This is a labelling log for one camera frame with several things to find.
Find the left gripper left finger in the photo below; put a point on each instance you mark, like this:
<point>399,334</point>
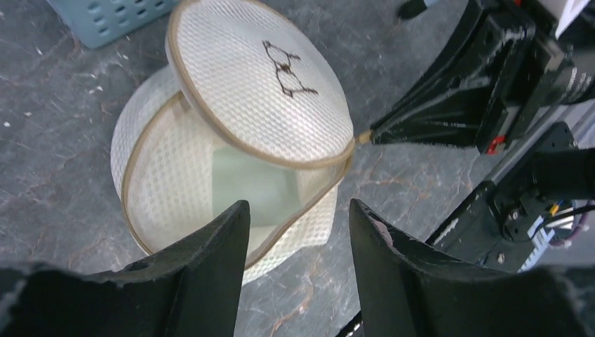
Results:
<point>190,288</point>

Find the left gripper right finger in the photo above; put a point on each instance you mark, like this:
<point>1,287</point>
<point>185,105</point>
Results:
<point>551,301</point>

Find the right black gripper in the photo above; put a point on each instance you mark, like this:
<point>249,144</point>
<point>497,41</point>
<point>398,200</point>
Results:
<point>514,56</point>

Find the pale green bra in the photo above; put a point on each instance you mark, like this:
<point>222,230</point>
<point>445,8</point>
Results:
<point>270,190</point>

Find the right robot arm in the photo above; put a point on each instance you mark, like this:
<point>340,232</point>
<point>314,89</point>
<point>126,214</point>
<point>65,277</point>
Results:
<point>542,174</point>

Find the light blue plastic basket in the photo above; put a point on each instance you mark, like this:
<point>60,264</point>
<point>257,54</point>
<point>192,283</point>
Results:
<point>96,23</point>

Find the white cable tray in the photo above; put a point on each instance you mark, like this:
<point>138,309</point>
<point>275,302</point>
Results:
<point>557,236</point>

